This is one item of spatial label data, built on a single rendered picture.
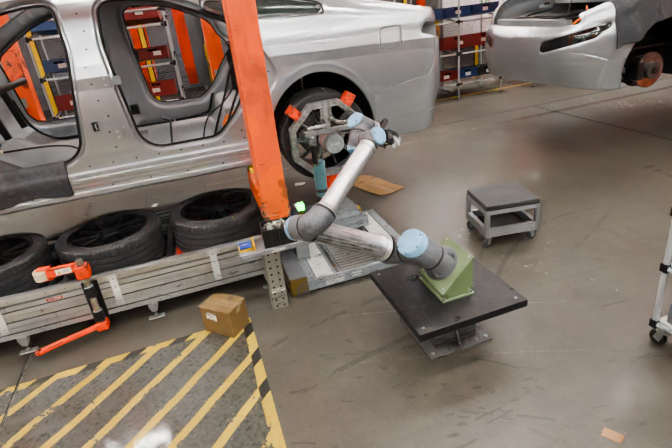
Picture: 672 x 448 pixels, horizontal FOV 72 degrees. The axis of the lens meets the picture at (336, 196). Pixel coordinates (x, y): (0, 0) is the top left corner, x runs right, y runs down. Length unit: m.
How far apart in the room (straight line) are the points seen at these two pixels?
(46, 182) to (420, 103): 2.62
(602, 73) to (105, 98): 4.03
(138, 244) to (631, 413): 2.79
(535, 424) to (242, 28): 2.37
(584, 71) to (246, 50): 3.19
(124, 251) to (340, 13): 2.10
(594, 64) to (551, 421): 3.29
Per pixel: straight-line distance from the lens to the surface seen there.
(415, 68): 3.61
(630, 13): 4.88
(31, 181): 3.48
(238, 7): 2.68
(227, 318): 2.85
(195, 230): 3.18
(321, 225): 2.03
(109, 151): 3.35
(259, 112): 2.74
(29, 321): 3.37
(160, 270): 3.13
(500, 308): 2.46
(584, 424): 2.44
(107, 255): 3.22
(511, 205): 3.45
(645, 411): 2.57
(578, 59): 4.83
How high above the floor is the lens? 1.77
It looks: 23 degrees down
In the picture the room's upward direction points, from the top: 7 degrees counter-clockwise
